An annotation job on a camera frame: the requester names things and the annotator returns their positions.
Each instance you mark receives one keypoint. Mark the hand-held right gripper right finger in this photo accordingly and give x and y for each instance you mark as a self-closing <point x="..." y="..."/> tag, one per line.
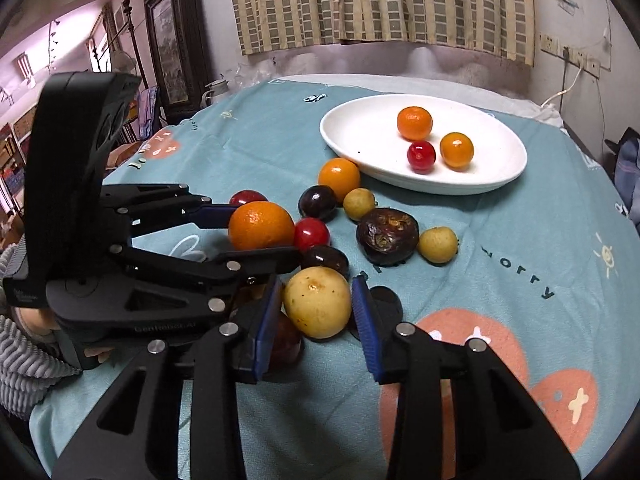
<point x="367" y="332"/>

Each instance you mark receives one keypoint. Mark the white kettle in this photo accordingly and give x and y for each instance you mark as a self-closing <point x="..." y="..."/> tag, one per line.
<point x="216" y="91"/>

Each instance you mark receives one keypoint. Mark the small yellow-green fruit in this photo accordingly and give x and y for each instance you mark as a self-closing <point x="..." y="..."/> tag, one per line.
<point x="438" y="245"/>
<point x="359" y="204"/>

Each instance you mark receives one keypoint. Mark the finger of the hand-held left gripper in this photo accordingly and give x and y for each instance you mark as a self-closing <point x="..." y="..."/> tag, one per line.
<point x="260" y="259"/>
<point x="212" y="214"/>

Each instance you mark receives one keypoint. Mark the striped checked curtain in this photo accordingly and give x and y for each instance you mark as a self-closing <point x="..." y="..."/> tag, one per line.
<point x="375" y="0"/>

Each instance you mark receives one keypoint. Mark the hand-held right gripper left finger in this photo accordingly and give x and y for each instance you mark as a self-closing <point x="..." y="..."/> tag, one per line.
<point x="262" y="332"/>

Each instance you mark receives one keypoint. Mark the white oval plate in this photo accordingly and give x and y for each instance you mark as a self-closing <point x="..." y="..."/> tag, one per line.
<point x="370" y="130"/>

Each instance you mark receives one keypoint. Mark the teal printed tablecloth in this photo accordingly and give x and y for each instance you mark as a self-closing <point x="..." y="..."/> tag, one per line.
<point x="500" y="220"/>

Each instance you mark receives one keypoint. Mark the dark purple plum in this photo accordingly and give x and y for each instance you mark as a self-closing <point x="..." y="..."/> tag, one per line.
<point x="317" y="202"/>
<point x="325" y="260"/>

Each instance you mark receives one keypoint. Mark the clear plastic bag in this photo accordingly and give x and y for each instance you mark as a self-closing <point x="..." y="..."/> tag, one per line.
<point x="252" y="74"/>

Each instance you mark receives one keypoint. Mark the person's left hand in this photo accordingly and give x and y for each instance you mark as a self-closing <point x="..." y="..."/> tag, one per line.
<point x="35" y="322"/>

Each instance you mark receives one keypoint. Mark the large yellow fruit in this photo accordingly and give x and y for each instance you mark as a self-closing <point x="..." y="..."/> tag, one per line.
<point x="317" y="308"/>

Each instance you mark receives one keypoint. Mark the small orange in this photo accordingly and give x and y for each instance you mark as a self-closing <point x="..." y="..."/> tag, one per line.
<point x="456" y="150"/>

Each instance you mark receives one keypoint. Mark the bright red plum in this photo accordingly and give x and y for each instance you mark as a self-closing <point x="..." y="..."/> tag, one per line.
<point x="421" y="156"/>
<point x="311" y="235"/>

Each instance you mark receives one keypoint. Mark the white sheet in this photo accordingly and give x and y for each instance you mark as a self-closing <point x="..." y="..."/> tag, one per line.
<point x="450" y="87"/>

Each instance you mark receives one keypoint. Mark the dark red plum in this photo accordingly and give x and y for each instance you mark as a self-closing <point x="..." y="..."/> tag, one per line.
<point x="286" y="342"/>
<point x="247" y="196"/>

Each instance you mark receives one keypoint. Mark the person's left forearm grey sleeve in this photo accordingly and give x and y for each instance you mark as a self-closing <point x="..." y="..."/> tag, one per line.
<point x="20" y="380"/>

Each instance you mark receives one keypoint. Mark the cluttered shelf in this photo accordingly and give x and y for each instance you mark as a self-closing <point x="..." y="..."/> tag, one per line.
<point x="12" y="170"/>

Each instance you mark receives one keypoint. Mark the wrinkled dark passion fruit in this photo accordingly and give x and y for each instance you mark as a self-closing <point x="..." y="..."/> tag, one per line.
<point x="387" y="235"/>

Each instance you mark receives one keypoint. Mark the blue clothes pile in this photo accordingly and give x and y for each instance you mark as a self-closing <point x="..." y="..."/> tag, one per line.
<point x="629" y="170"/>

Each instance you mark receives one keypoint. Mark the white wall socket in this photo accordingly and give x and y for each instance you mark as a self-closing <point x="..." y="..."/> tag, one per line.
<point x="593" y="67"/>
<point x="549" y="42"/>
<point x="576" y="56"/>

